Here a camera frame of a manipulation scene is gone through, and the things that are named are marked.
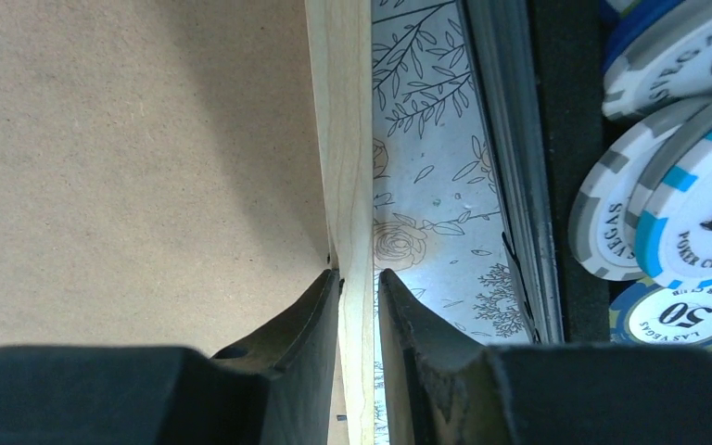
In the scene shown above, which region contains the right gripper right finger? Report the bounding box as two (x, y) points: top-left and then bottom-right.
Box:
(378, 270), (712, 444)

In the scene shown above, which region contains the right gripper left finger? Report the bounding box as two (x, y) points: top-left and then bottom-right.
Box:
(0, 270), (340, 444)

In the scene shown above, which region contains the brown frame backing board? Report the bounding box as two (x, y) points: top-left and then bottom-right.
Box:
(0, 0), (350, 445)

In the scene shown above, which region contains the wooden picture frame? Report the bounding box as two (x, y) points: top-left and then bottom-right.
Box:
(305, 1), (375, 444)

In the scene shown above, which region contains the floral tablecloth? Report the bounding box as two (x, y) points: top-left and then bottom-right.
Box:
(370, 0), (532, 445)

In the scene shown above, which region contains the white grey poker chip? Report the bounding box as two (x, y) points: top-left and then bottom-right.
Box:
(568, 95), (712, 281)

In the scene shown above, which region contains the blue fifty poker chip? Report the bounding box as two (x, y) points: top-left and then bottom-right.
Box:
(608, 278), (712, 350)

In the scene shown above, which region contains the white blue poker chip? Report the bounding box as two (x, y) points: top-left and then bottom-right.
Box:
(626, 104), (712, 288)

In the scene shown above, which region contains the black poker chip case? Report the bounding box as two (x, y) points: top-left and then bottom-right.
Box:
(457, 0), (712, 370)

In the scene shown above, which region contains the white grey upper chip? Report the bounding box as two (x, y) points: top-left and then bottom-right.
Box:
(602, 1), (712, 121)

